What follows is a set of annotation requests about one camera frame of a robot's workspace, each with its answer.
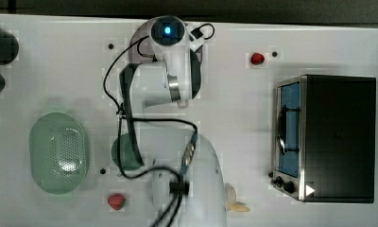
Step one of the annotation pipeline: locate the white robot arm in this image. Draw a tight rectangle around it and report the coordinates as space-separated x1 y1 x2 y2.
119 16 227 227

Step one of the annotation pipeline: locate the green metal cup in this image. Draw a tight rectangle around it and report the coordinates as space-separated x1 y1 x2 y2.
112 133 143 173

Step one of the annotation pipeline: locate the red strawberry toy near oven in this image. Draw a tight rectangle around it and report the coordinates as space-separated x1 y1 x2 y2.
250 53 265 65

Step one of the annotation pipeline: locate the peeled banana toy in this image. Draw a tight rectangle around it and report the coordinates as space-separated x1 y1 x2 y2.
224 183 250 212

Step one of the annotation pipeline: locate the red strawberry toy near bowl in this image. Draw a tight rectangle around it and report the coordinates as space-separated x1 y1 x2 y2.
108 193 126 211

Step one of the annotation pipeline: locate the black toaster oven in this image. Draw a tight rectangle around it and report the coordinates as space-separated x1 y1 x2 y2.
268 75 376 203

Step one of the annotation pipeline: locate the green oval colander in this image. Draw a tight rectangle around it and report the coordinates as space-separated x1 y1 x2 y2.
29 113 90 195

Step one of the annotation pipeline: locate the black object at table edge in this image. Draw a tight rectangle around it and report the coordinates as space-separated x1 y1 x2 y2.
0 29 19 65

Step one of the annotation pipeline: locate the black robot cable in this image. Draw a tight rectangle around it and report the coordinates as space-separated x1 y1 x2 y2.
103 35 198 227

